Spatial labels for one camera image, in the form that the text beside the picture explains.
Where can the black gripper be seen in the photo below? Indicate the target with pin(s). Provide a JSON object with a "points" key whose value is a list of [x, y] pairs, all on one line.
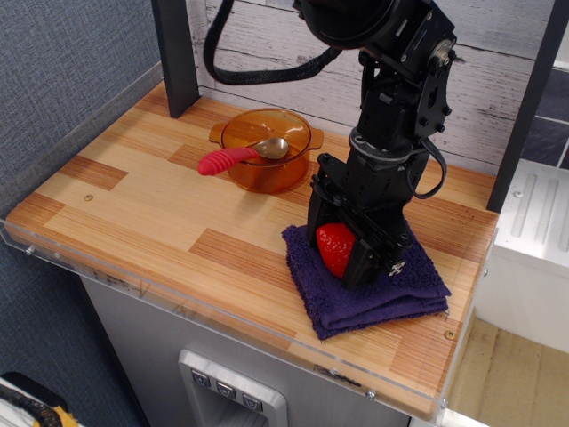
{"points": [[368, 193]]}

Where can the red toy strawberry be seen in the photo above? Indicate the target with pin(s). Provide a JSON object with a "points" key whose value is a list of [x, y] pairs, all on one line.
{"points": [[335, 242]]}

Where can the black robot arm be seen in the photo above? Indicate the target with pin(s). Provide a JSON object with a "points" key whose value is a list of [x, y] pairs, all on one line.
{"points": [[406, 49]]}

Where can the purple folded cloth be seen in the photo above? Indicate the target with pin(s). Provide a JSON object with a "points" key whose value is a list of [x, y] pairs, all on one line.
{"points": [[416, 291]]}

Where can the amber glass pot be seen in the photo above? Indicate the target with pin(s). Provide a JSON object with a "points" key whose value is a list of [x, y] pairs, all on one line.
{"points": [[261, 174]]}

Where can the white toy sink counter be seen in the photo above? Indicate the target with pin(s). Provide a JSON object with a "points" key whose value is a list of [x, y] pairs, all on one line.
{"points": [[524, 287]]}

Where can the silver dispenser button panel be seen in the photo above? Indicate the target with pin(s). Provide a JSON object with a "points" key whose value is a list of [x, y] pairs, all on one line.
{"points": [[220, 396]]}

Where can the grey toy fridge cabinet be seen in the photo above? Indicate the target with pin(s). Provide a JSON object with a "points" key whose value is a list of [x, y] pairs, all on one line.
{"points": [[148, 338]]}

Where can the yellow object at corner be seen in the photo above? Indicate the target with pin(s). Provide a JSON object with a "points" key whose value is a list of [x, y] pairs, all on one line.
{"points": [[66, 419]]}

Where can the spoon with red handle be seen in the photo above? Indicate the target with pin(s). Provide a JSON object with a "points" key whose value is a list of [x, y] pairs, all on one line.
{"points": [[221, 160]]}

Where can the dark right shelf post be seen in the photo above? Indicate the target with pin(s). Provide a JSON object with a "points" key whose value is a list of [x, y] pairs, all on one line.
{"points": [[539, 77]]}

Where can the dark shelf post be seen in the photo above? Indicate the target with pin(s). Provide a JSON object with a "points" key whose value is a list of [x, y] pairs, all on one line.
{"points": [[176, 54], [539, 77]]}

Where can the dark left shelf post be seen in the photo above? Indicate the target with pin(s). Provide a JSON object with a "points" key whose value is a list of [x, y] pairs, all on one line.
{"points": [[176, 54]]}

